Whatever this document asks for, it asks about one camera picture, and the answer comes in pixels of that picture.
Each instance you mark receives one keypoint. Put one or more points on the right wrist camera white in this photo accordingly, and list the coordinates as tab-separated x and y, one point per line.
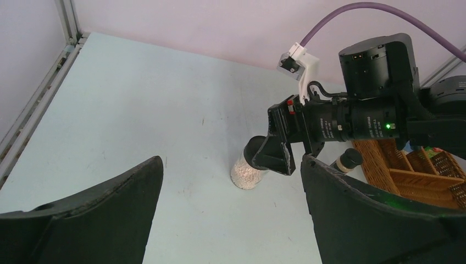
301	66

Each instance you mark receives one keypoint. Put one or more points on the black-spout-lid jar white beads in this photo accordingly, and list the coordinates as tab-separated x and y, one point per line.
243	174

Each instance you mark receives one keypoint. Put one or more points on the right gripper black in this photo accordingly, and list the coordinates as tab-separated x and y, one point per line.
320	121

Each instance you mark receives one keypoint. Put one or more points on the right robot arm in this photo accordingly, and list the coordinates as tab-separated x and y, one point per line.
385	67

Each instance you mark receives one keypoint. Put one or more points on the aluminium corner frame left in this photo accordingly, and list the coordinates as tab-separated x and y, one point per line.
40	41

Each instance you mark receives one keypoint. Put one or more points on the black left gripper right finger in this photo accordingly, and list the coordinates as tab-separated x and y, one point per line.
355	222

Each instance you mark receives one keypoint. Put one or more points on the aluminium corner frame right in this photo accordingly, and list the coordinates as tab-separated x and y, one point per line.
451	67

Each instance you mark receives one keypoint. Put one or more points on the aluminium corner frame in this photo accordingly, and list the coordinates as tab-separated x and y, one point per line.
40	41
451	67

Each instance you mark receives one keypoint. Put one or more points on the wicker divided basket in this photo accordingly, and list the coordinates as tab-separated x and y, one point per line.
420	176

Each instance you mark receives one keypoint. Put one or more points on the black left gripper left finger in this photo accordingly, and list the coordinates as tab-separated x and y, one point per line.
107	223

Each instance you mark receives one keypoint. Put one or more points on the yellow-cap sauce bottle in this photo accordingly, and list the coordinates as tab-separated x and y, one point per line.
433	150

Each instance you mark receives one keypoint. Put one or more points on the small black-lid spice jar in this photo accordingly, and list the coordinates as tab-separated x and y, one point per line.
347	161

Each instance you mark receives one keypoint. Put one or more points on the blue-label silver-lid jar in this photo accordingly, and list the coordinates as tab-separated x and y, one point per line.
416	148

